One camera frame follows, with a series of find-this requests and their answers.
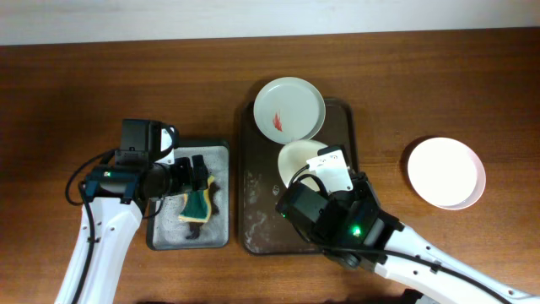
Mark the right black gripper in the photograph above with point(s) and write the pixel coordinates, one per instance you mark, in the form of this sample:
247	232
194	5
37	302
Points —
369	191

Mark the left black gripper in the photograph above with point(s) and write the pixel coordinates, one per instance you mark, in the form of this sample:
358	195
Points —
198	172

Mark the green yellow sponge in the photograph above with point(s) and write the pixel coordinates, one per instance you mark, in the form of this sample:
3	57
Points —
198	205

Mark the cream white plate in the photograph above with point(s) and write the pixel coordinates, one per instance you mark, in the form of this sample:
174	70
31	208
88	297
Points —
294	156

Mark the pink white plate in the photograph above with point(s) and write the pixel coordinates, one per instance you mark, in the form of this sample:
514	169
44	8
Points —
446	173

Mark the pale green plate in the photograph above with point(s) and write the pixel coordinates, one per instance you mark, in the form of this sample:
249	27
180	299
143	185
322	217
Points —
289	109

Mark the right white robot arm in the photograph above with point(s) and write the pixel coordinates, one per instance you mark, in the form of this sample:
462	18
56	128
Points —
351	229

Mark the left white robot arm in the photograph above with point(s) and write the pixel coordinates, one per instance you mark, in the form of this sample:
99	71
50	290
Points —
114	197

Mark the black soapy water tray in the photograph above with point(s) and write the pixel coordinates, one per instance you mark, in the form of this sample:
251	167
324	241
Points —
166	231

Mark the brown serving tray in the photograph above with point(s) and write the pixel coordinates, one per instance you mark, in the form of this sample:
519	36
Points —
262	230

